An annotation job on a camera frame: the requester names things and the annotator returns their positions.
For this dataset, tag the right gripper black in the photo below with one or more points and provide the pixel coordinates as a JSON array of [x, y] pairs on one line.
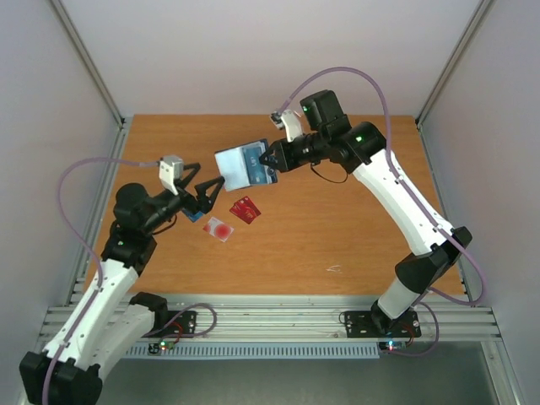
[[281, 156]]

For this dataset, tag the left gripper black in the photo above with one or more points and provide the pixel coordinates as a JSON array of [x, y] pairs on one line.
[[195, 205]]

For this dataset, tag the blue VIP card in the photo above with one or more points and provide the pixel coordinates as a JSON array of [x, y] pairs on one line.
[[256, 174]]

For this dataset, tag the blue card holder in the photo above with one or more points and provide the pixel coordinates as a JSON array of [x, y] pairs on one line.
[[232, 168]]

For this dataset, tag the small blue card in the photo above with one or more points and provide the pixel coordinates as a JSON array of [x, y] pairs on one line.
[[193, 217]]

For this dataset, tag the white card red circle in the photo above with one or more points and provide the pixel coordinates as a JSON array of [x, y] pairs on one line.
[[218, 229]]

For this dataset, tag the red VIP card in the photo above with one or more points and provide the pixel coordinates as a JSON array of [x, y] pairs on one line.
[[245, 212]]

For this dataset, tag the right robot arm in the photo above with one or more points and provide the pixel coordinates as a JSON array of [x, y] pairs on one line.
[[363, 152]]

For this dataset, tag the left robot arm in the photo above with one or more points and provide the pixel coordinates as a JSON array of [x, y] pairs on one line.
[[73, 366]]

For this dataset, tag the left circuit board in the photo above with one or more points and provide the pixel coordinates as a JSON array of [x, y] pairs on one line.
[[160, 347]]

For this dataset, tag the circuit board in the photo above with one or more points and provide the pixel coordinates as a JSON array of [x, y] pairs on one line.
[[394, 346], [160, 347]]

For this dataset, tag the right circuit board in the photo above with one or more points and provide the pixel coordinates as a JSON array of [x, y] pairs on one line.
[[394, 346]]

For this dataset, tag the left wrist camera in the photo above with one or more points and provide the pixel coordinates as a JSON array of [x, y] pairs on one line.
[[170, 170]]

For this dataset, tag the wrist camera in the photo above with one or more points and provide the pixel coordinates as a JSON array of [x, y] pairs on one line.
[[288, 121], [170, 170]]

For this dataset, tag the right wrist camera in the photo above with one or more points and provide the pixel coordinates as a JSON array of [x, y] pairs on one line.
[[288, 121]]

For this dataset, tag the aluminium rail frame front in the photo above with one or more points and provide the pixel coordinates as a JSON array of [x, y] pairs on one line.
[[318, 318]]

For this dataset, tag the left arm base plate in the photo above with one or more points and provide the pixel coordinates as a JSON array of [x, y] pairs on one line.
[[185, 324]]

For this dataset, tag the blue slotted cable duct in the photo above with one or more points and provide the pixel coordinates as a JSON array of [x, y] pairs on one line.
[[241, 351]]

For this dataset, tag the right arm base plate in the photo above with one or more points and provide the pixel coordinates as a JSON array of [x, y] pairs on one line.
[[358, 324]]

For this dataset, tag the left rear aluminium post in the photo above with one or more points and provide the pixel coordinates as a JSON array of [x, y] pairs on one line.
[[86, 59]]

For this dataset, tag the aluminium post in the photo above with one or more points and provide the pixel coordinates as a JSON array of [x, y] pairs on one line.
[[473, 25], [86, 59]]

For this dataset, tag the right rear aluminium post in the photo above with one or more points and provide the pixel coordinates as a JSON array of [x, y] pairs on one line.
[[473, 25]]

